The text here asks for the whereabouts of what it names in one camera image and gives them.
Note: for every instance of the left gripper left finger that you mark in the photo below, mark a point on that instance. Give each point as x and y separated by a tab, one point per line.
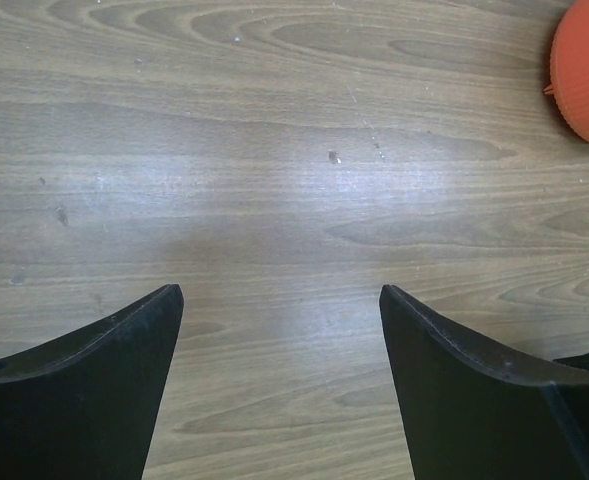
84	405

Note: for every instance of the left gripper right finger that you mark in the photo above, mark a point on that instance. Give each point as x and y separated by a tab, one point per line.
474	408

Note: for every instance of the orange round organizer container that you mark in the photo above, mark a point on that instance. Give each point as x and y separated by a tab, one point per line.
569	68

